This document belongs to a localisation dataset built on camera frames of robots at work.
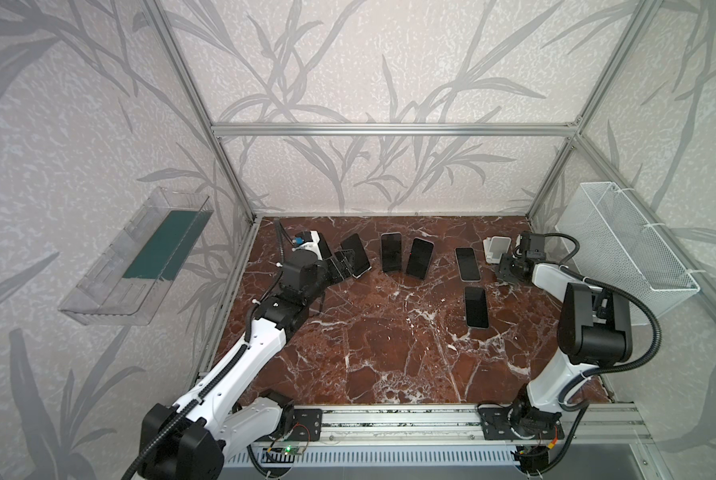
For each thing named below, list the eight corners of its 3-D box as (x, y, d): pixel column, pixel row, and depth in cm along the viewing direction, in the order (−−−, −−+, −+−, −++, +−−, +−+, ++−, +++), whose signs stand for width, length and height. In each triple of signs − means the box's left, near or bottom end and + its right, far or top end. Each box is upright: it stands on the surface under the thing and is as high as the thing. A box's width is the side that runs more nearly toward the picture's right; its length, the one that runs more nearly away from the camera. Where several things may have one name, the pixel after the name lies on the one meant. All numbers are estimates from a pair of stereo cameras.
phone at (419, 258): (405, 276, 105) (409, 250, 93) (411, 262, 109) (414, 236, 97) (423, 281, 103) (429, 256, 92) (428, 267, 107) (434, 241, 96)
